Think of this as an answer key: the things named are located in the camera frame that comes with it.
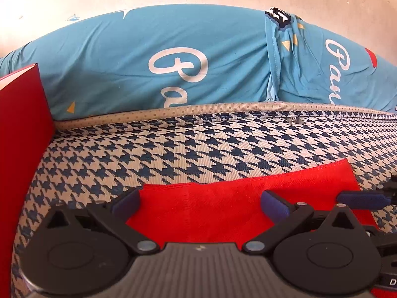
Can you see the red shoe box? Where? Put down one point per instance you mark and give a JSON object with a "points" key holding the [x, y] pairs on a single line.
{"points": [[21, 130]]}

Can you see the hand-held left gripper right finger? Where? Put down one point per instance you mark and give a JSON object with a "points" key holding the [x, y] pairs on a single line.
{"points": [[274, 205]]}

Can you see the houndstooth bed mattress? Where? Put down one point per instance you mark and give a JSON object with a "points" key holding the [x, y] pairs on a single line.
{"points": [[186, 149]]}

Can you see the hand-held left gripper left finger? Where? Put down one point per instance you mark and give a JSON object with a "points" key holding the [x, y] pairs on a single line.
{"points": [[127, 201]]}

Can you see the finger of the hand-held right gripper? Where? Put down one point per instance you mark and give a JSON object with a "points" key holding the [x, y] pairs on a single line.
{"points": [[384, 242], [363, 199]]}

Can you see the red shopping bag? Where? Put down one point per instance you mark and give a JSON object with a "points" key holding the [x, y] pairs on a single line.
{"points": [[217, 201]]}

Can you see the blue printed quilt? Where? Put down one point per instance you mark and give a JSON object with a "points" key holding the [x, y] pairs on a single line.
{"points": [[108, 68]]}

